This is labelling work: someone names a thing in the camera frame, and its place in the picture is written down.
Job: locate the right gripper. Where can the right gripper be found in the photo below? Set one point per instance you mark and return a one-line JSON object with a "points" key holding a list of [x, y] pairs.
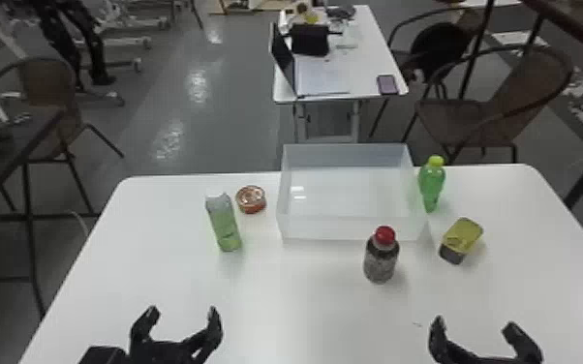
{"points": [[490, 360]]}

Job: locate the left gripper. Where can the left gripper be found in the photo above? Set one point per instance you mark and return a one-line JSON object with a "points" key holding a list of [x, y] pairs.
{"points": [[167, 354]]}

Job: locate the yellow can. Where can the yellow can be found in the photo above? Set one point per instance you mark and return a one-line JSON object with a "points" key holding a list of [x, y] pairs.
{"points": [[460, 238]]}

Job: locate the green can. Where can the green can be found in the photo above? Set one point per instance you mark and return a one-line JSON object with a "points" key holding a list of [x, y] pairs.
{"points": [[224, 223]]}

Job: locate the dark bottle with red cap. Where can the dark bottle with red cap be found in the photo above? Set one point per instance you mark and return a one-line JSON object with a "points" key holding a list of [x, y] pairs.
{"points": [[380, 259]]}

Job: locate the orange can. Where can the orange can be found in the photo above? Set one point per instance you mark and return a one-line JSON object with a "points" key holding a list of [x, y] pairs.
{"points": [[251, 200]]}

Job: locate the green bottle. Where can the green bottle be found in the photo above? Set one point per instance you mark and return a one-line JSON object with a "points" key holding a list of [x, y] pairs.
{"points": [[431, 185]]}

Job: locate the clear box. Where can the clear box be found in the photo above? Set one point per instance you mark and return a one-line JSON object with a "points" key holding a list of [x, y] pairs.
{"points": [[352, 223]]}

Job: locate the brown chair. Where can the brown chair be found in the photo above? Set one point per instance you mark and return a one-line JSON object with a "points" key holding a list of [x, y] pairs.
{"points": [[50, 86], [474, 119]]}

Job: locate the dark side table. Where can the dark side table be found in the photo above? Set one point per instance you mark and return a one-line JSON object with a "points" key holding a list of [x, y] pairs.
{"points": [[1, 147]]}

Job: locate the purple phone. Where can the purple phone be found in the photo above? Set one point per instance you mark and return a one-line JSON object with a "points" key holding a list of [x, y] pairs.
{"points": [[387, 84]]}

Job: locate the black laptop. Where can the black laptop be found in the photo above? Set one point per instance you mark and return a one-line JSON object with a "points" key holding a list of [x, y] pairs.
{"points": [[317, 76]]}

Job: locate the black chair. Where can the black chair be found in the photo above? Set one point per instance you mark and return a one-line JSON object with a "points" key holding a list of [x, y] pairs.
{"points": [[441, 48]]}

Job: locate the white side table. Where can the white side table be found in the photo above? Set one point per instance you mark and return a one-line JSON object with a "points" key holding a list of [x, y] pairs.
{"points": [[362, 56]]}

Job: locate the black bag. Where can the black bag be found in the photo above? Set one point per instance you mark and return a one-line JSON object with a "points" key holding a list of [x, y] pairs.
{"points": [[310, 39]]}

